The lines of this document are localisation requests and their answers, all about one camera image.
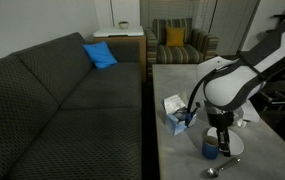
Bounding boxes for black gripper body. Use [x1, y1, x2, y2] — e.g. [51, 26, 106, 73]
[206, 111, 235, 131]

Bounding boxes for blue mug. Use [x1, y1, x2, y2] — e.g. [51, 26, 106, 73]
[201, 135, 221, 160]

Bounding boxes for white mug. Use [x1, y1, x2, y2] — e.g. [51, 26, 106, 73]
[233, 107, 253, 130]

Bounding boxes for white saucer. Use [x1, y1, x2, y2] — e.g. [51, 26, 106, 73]
[206, 126, 246, 156]

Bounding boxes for blue tea bag box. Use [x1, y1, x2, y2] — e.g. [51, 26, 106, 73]
[162, 92, 198, 136]

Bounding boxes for striped armchair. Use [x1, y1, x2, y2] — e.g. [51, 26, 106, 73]
[144, 17, 220, 76]

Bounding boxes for yellow cushion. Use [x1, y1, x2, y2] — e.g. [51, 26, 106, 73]
[165, 26, 186, 48]

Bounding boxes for black floor lamp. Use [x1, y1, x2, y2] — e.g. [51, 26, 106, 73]
[209, 0, 219, 34]

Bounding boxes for wooden side table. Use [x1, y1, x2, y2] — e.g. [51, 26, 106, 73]
[93, 34, 147, 83]

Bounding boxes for white board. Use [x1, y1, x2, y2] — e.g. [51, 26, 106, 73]
[92, 25, 145, 38]

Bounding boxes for blue throw pillow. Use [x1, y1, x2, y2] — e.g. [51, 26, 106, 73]
[82, 40, 119, 70]

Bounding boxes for dark grey patterned sofa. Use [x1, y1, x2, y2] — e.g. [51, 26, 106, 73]
[0, 31, 143, 180]

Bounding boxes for metal spoon grey handle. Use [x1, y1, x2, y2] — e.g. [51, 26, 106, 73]
[206, 157, 242, 179]

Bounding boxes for black case with straps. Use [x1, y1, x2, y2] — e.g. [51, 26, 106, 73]
[250, 89, 285, 113]

